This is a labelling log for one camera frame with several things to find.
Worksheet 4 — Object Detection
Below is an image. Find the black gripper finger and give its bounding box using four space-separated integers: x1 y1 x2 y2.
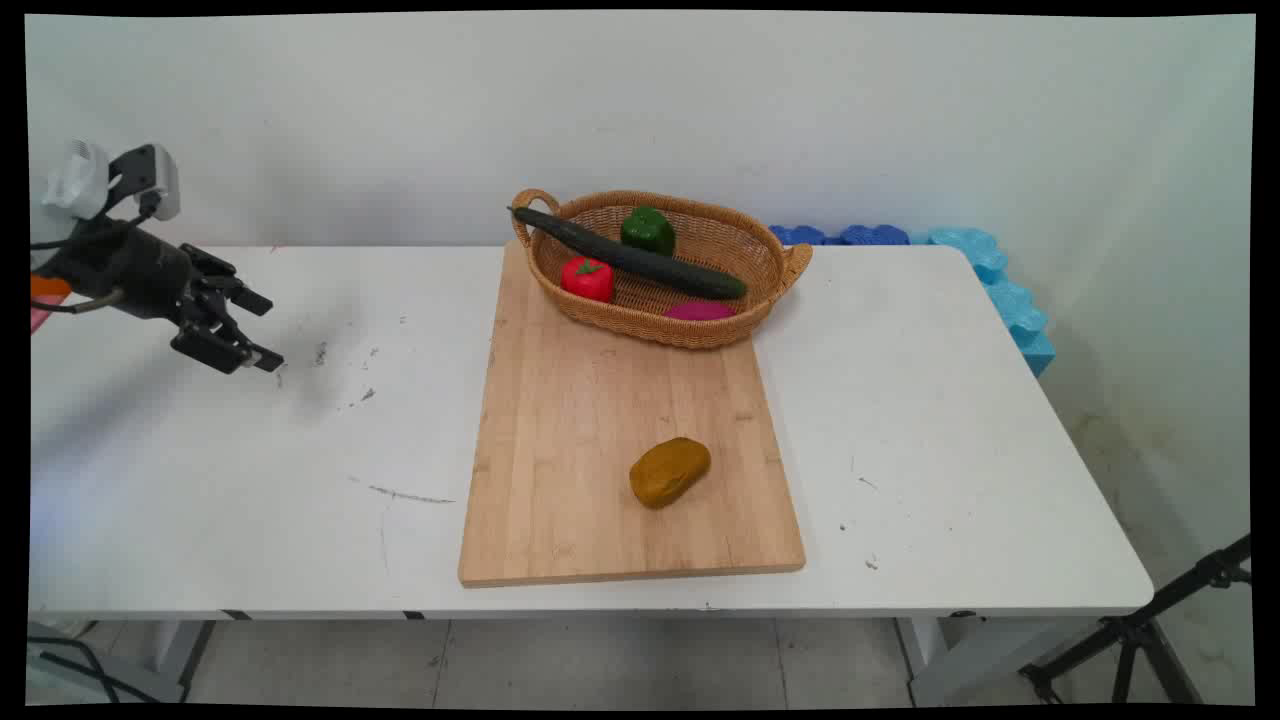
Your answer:
185 244 274 318
170 298 285 376

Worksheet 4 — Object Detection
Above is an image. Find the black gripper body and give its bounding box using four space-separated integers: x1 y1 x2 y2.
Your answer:
45 222 199 321

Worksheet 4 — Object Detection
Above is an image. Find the brown toy potato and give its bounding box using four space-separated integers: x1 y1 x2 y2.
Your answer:
628 436 713 511

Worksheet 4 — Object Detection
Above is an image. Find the white table leg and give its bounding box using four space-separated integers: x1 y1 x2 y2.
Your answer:
148 619 218 703
893 613 1066 708

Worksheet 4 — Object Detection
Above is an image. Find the wooden cutting board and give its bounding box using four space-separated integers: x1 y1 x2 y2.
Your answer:
457 240 808 589

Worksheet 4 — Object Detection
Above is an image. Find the dark green toy cucumber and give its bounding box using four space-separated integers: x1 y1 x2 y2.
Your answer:
507 204 749 302

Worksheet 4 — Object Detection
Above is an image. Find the green toy bell pepper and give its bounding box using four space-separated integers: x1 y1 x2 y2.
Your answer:
619 205 678 259

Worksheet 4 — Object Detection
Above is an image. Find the magenta toy vegetable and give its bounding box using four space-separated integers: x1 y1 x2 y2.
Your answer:
661 299 738 323

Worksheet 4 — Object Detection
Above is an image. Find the woven wicker basket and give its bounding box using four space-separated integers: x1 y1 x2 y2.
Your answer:
509 187 815 351

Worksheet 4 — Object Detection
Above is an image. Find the light blue foam piece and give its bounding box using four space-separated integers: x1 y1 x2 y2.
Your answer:
925 227 1058 379

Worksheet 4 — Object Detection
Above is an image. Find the black tripod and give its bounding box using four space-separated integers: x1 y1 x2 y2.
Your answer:
1018 534 1254 707

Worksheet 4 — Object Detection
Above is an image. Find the black camera cable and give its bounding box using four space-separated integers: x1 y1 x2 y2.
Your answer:
28 192 163 253

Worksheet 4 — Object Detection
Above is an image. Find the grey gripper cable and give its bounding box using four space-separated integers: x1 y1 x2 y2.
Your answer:
28 287 128 315

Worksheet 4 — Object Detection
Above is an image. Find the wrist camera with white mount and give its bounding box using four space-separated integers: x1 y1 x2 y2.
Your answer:
40 139 182 223

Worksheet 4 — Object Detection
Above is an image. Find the grey metal base frame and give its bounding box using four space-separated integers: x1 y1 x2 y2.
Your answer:
28 620 187 705

